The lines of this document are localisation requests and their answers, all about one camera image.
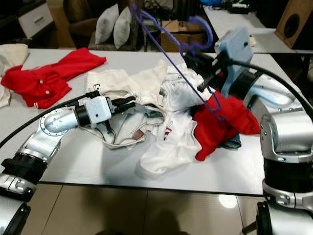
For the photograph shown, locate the red shirt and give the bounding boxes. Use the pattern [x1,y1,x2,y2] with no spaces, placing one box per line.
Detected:
[1,47,107,109]
[191,91,261,162]

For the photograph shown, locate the white drawer unit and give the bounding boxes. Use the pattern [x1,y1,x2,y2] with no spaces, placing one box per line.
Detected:
[20,0,54,40]

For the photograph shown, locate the brown cardboard box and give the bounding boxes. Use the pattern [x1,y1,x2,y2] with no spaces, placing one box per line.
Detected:
[159,20,196,49]

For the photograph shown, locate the grey pillow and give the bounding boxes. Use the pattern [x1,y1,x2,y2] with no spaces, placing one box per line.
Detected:
[113,6,133,48]
[95,4,120,45]

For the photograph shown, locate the large white table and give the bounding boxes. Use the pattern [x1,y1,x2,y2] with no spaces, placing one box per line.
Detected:
[0,49,313,196]

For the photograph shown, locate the black tabletop device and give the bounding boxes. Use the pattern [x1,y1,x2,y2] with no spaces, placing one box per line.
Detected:
[230,2,250,14]

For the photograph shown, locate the wooden speaker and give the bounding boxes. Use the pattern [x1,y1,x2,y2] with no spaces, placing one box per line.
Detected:
[274,0,313,49]

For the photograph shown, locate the cream shirt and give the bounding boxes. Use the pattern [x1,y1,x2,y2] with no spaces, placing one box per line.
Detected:
[87,60,164,98]
[0,43,30,108]

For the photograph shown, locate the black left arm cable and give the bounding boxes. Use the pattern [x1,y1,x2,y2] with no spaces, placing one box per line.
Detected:
[0,91,101,147]

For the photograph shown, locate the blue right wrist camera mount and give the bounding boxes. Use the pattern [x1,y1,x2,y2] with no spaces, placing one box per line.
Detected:
[218,27,255,96]

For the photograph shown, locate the brown armchair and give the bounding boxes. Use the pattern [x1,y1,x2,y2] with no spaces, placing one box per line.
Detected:
[61,0,142,49]

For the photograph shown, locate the dark blue cloth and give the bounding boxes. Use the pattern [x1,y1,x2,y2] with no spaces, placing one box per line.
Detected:
[218,132,242,150]

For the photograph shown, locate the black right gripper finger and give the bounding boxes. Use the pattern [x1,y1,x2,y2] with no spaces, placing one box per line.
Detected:
[198,73,222,93]
[185,49,211,70]

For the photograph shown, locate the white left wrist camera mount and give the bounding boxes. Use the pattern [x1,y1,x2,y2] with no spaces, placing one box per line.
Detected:
[86,95,114,125]

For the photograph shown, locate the purple plastic hanger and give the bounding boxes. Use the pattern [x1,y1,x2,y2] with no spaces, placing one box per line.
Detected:
[129,3,225,122]

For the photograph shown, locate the white polo shirt black buttons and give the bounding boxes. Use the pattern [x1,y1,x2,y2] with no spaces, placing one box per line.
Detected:
[98,90,200,178]

